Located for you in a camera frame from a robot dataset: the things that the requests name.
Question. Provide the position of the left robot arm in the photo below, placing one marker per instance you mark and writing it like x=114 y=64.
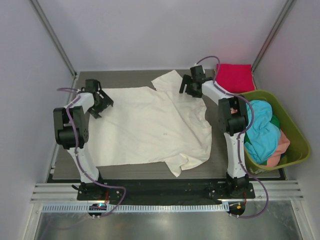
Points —
x=71 y=131

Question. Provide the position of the aluminium rail profile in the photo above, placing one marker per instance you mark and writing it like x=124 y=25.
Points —
x=277 y=190

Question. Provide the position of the light blue t shirt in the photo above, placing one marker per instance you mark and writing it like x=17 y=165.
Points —
x=263 y=109

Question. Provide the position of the green t shirt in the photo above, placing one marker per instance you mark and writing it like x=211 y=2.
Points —
x=263 y=136

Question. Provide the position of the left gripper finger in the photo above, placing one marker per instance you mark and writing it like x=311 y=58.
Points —
x=95 y=111
x=105 y=100

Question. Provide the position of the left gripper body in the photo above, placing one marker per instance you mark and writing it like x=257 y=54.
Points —
x=97 y=105

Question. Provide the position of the olive green plastic basket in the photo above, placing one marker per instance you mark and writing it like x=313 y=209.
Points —
x=299 y=149

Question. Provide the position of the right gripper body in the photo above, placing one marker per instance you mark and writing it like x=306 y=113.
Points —
x=195 y=93

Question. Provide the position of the white slotted cable duct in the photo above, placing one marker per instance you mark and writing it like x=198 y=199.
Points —
x=101 y=208

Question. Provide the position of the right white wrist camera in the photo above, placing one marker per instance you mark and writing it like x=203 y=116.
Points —
x=199 y=70

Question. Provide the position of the aluminium frame post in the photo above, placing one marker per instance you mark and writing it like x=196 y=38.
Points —
x=54 y=38
x=279 y=21

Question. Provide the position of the pink t shirt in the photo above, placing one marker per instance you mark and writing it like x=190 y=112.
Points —
x=283 y=145

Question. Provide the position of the cream white t shirt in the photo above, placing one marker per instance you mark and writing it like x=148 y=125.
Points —
x=150 y=125

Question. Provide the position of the right aluminium frame post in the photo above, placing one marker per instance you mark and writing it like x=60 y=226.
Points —
x=279 y=21

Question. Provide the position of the folded red t shirt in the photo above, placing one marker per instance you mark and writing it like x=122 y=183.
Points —
x=235 y=77

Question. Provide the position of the left aluminium frame post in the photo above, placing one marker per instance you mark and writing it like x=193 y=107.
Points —
x=54 y=38

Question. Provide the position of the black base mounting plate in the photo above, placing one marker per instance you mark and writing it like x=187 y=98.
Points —
x=165 y=192

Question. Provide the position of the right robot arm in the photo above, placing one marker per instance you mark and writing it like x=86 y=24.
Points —
x=232 y=121

